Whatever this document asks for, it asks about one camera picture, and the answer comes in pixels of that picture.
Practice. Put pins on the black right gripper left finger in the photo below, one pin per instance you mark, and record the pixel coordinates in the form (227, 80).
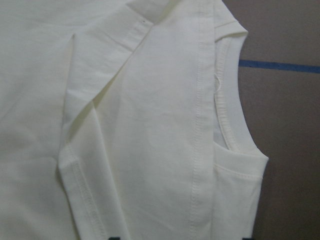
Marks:
(114, 238)

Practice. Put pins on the cream long-sleeve cat shirt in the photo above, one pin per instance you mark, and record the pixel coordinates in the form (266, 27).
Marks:
(122, 118)

